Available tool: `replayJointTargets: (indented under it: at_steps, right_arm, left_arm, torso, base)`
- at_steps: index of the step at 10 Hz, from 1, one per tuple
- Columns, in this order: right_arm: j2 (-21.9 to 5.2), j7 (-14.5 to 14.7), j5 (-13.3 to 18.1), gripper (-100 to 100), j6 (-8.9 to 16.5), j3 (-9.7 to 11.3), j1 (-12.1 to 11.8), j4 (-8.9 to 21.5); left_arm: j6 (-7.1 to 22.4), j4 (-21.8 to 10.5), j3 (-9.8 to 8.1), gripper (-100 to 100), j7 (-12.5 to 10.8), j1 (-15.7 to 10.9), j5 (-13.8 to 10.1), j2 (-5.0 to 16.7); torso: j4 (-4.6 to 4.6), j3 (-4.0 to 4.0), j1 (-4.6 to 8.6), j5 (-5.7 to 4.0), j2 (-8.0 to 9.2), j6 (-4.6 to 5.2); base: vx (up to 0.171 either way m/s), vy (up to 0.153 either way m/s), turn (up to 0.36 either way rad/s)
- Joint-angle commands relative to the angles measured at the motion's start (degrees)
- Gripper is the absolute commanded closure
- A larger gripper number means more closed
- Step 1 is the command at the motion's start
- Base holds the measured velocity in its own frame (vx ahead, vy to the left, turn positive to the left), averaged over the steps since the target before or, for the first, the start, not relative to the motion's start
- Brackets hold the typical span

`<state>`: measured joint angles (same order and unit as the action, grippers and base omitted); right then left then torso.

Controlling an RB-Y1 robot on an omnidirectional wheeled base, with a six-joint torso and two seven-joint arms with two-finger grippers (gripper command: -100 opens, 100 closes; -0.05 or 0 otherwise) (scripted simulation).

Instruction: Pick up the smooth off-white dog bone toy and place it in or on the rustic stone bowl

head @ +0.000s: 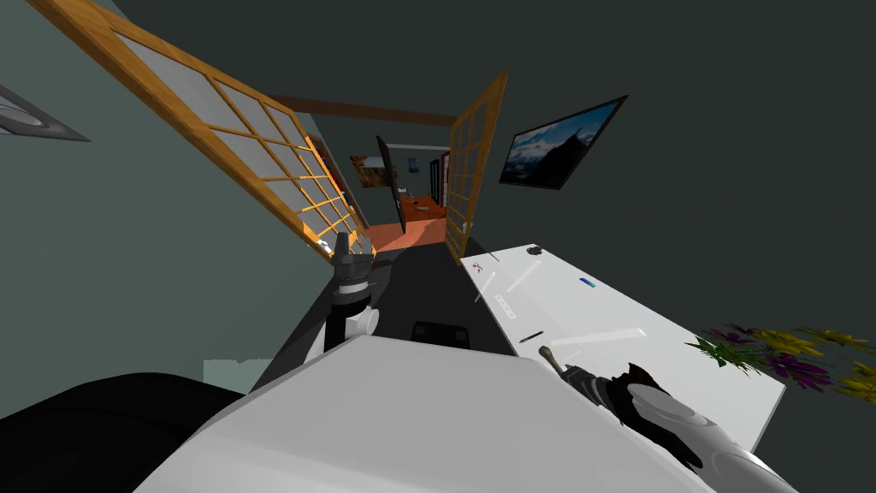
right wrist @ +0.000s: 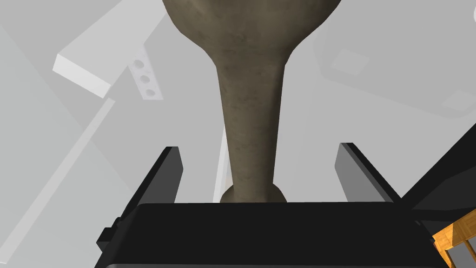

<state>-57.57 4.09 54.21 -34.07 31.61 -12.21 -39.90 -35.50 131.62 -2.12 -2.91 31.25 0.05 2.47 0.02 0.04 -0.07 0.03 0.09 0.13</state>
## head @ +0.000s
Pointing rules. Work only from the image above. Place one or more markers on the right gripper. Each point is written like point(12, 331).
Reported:
point(582, 382)

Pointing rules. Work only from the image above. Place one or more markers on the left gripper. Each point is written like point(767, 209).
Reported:
point(353, 266)

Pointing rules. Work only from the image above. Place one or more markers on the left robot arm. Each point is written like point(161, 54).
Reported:
point(336, 323)

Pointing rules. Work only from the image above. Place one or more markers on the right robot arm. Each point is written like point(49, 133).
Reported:
point(674, 421)

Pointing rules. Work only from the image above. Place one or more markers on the black pen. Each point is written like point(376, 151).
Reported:
point(531, 337)

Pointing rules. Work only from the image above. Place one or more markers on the dark door leaf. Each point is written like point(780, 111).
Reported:
point(391, 181)

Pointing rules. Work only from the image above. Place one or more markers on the white table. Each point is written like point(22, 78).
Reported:
point(616, 308)

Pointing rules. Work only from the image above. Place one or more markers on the small blue object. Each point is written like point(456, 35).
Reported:
point(587, 281)

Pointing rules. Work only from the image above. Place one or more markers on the small black round object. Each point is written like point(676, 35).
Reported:
point(534, 250)

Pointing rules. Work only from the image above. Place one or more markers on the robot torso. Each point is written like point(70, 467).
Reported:
point(424, 424)

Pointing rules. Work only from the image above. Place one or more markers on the narrow wooden glazed door leaf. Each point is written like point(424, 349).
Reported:
point(472, 171)

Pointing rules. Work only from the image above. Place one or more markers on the large wooden glazed door leaf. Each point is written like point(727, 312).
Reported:
point(226, 130)

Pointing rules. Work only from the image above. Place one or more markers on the black framed sky picture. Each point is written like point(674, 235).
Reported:
point(558, 147)

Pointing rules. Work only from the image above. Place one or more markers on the yellow and purple flowers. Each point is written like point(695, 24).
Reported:
point(787, 352)

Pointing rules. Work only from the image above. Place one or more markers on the brown wall picture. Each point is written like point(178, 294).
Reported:
point(366, 171)

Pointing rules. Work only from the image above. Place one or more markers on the grey framed wall picture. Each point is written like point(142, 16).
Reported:
point(27, 120)

